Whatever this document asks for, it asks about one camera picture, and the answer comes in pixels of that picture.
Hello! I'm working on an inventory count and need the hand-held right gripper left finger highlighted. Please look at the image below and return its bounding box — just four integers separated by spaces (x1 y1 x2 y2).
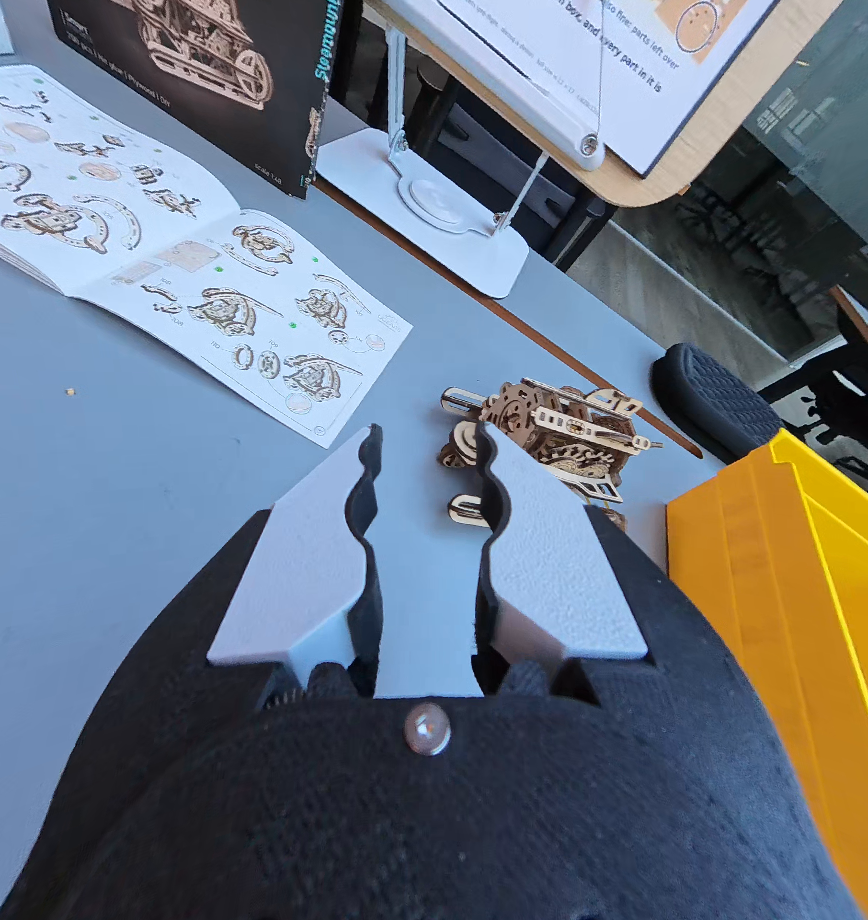
206 424 385 697

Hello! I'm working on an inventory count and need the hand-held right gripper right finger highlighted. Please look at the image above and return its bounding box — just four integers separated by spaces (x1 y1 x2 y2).
475 422 651 692

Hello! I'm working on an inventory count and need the wooden submarine model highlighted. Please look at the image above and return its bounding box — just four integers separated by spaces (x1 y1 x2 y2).
437 379 663 533

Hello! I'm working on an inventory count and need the black model kit box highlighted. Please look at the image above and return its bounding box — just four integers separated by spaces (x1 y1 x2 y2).
46 0 345 201

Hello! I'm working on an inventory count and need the stack of yellow plastic bins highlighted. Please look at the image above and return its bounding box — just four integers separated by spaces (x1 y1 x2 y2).
665 429 868 920

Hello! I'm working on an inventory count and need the white instruction booklet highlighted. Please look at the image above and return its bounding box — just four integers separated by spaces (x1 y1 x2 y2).
0 65 413 450

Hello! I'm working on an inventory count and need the white document stand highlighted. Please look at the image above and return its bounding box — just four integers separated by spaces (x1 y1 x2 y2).
316 0 848 299

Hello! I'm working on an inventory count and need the printed paper sheet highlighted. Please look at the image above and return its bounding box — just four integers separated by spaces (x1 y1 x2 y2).
440 0 781 177

